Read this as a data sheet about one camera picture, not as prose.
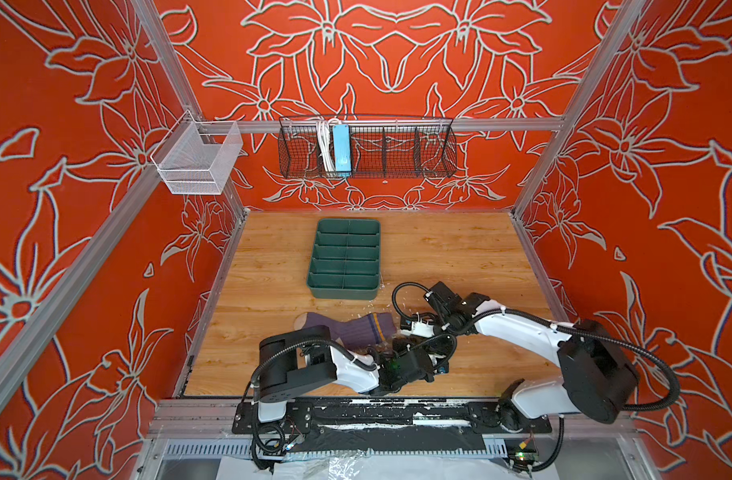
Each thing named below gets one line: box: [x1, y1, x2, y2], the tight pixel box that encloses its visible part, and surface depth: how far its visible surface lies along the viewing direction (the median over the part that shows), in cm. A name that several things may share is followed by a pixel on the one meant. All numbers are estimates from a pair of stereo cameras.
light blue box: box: [333, 124, 351, 177], surface depth 92 cm
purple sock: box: [303, 312, 397, 350], surface depth 89 cm
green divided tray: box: [307, 218, 381, 300], surface depth 103 cm
